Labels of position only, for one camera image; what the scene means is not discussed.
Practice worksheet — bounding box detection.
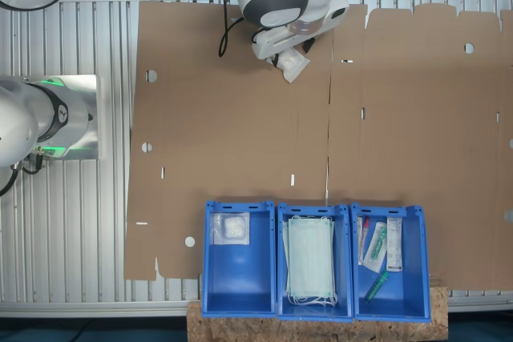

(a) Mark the cotton packet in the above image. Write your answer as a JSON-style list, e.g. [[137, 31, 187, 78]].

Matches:
[[276, 47, 312, 84], [211, 212, 250, 246]]

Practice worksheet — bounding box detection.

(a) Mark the flat cotton packet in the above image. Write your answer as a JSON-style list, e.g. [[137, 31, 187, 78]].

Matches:
[[211, 212, 250, 246]]

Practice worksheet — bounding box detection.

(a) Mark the blue bin with cotton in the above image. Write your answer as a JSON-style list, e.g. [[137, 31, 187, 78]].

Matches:
[[201, 200, 277, 318]]

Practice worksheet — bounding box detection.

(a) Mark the brown cardboard sheet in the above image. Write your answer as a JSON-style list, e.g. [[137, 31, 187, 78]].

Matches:
[[326, 3, 513, 291], [123, 0, 334, 282]]

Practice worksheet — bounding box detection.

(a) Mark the packed red-capped tube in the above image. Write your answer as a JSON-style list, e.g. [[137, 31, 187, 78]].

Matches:
[[355, 215, 370, 267]]

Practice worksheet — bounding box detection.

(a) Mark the stack of white face masks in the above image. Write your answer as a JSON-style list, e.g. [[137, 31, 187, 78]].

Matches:
[[281, 215, 338, 307]]

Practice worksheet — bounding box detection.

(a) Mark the packed green syringe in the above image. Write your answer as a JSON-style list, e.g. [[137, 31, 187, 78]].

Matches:
[[362, 221, 388, 273]]

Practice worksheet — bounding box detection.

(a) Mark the blue bin with masks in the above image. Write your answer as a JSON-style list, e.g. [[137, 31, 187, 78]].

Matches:
[[275, 203, 354, 322]]

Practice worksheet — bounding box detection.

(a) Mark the white printed long packet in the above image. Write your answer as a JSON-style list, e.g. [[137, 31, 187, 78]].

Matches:
[[386, 216, 403, 273]]

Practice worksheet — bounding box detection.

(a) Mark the blue bin with syringes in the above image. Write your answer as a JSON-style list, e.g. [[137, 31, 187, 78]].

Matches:
[[349, 203, 432, 323]]

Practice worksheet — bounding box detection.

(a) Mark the chipboard wooden block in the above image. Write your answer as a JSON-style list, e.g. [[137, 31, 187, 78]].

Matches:
[[186, 286, 449, 342]]

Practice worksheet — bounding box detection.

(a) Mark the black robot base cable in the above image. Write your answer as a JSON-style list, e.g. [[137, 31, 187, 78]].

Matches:
[[0, 149, 44, 198]]

